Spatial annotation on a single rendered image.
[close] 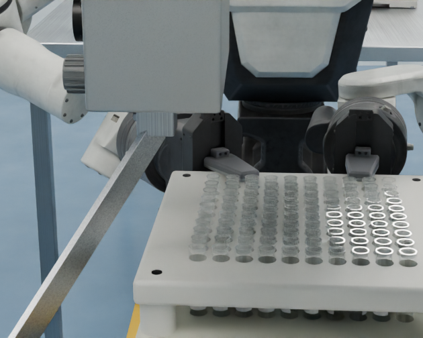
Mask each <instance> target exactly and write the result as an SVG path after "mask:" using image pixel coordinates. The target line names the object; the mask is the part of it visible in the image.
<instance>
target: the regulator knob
mask: <svg viewBox="0 0 423 338"><path fill-rule="evenodd" d="M62 81H63V86H64V89H65V90H66V92H67V93H76V94H85V71H84V55H83V54H67V56H66V58H65V59H64V62H63V65H62Z"/></svg>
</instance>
